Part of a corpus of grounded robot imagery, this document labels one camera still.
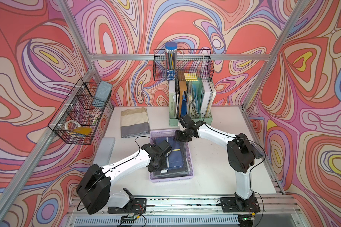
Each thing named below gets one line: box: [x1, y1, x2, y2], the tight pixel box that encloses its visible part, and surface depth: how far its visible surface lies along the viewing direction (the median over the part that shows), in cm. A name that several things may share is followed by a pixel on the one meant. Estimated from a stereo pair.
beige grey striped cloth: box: [120, 107, 151, 139], surface depth 110 cm
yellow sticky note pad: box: [184, 72, 198, 82], surface depth 92 cm
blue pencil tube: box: [164, 41, 178, 81], surface depth 78 cm
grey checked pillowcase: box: [153, 141, 191, 179], surface depth 84 cm
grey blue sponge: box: [92, 80, 113, 109], surface depth 82 cm
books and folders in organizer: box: [172, 79, 216, 119], surface depth 100 cm
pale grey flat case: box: [92, 136, 116, 167], surface depth 93 cm
